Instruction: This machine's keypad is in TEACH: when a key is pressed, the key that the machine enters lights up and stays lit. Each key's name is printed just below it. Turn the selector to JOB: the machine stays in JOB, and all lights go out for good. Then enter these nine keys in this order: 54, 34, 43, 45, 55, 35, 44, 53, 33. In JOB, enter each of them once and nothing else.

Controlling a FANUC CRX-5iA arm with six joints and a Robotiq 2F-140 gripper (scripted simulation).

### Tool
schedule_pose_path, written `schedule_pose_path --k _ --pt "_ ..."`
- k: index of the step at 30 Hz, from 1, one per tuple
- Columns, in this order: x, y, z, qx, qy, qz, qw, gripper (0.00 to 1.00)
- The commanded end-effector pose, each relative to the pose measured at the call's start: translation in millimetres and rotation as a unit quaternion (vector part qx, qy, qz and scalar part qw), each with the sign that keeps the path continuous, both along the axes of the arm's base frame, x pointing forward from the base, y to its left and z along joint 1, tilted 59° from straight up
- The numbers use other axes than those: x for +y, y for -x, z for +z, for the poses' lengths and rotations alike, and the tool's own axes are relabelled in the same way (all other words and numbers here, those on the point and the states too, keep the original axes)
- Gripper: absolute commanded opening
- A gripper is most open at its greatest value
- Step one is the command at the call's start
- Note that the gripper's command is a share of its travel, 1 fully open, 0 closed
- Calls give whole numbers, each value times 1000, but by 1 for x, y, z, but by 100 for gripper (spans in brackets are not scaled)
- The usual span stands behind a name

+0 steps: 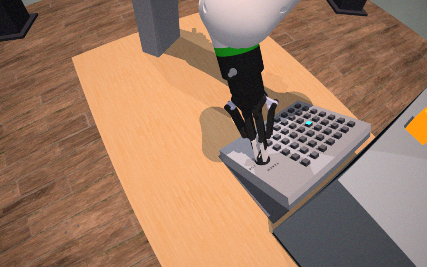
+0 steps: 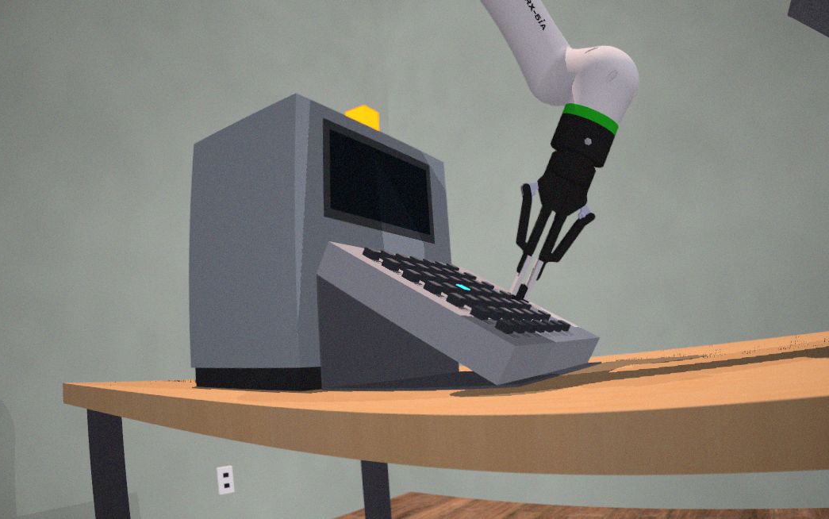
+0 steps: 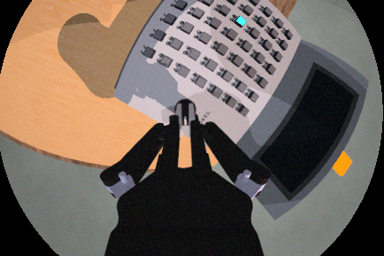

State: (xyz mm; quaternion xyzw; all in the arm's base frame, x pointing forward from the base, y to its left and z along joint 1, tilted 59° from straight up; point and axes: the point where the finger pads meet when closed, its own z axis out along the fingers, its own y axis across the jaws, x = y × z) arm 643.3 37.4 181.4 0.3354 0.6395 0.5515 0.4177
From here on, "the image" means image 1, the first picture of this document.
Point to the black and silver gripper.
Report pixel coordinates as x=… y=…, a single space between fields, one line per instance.
x=249 y=96

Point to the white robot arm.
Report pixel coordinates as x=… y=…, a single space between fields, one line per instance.
x=236 y=27

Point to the grey control console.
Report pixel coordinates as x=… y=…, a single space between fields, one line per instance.
x=374 y=212

